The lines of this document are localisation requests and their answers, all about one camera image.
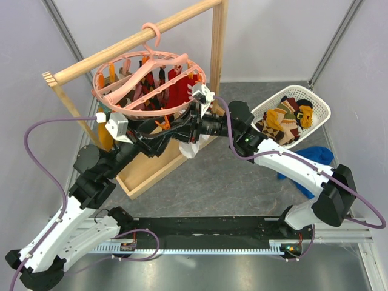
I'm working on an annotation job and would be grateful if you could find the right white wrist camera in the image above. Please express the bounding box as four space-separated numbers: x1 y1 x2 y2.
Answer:
187 82 215 116

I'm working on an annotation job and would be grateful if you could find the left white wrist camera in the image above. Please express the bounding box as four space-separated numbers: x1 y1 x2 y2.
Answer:
95 112 133 144

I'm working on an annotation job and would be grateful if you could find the mustard yellow sock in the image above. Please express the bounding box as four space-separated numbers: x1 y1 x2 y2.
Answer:
97 104 114 151

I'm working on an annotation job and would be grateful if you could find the white striped-cuff sock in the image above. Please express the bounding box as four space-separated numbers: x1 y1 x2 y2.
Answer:
179 142 199 159

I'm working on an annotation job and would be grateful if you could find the blue cloth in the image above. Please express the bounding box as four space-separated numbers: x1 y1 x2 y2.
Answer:
293 146 334 199

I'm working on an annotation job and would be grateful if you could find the beige brown sock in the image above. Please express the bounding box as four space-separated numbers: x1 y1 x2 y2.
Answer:
116 66 137 107

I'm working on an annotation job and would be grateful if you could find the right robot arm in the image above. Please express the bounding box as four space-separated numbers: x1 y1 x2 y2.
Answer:
167 101 356 239

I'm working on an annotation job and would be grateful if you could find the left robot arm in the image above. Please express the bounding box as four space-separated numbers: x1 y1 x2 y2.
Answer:
5 121 170 290

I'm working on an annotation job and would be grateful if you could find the wooden hanger rack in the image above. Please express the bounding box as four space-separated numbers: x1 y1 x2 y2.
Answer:
43 1 227 201

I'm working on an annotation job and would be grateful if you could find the black argyle sock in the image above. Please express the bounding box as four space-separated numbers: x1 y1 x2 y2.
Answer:
138 67 167 111

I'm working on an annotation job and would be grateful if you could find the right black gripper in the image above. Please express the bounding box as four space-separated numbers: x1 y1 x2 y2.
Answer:
163 101 238 143

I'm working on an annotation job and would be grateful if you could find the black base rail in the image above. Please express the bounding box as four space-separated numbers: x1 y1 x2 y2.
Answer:
120 216 312 252

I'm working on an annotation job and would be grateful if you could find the socks pile in basket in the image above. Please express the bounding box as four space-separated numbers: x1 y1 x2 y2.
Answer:
255 96 313 146

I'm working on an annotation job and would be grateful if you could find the pink round clip hanger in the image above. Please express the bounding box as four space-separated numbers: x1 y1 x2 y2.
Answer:
92 21 207 130

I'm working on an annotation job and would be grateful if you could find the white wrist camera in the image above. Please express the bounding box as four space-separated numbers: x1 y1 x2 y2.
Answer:
95 112 133 144
187 82 215 116

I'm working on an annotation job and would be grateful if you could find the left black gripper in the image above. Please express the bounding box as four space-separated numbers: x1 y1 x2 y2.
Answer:
105 113 179 178

